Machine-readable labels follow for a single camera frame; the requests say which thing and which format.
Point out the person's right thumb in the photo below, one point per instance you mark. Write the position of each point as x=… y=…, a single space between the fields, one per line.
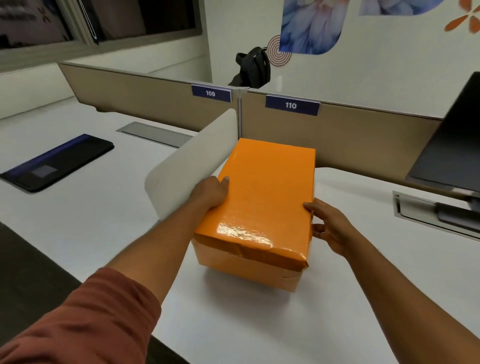
x=314 y=209

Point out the person's right forearm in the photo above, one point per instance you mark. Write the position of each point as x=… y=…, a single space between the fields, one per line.
x=405 y=300

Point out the person's right hand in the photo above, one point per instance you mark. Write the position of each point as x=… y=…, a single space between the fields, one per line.
x=335 y=225

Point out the person's left thumb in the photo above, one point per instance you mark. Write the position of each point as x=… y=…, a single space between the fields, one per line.
x=225 y=181

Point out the white curved desk divider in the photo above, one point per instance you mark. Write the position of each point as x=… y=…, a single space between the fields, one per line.
x=191 y=161

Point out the black backpack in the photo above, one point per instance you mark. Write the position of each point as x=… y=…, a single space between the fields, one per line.
x=253 y=67

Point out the orange box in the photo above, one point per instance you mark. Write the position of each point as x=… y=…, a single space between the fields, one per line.
x=262 y=210

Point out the blue number label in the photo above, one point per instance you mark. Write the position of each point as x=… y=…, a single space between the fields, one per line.
x=211 y=93
x=292 y=105

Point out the person's left forearm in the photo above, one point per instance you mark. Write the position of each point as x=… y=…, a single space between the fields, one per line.
x=150 y=255

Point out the black monitor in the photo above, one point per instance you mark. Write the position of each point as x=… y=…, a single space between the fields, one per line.
x=450 y=146

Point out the beige partition panel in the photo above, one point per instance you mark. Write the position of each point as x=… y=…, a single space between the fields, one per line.
x=348 y=138
x=146 y=97

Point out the person's left hand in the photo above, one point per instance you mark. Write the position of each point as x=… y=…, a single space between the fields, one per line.
x=210 y=193

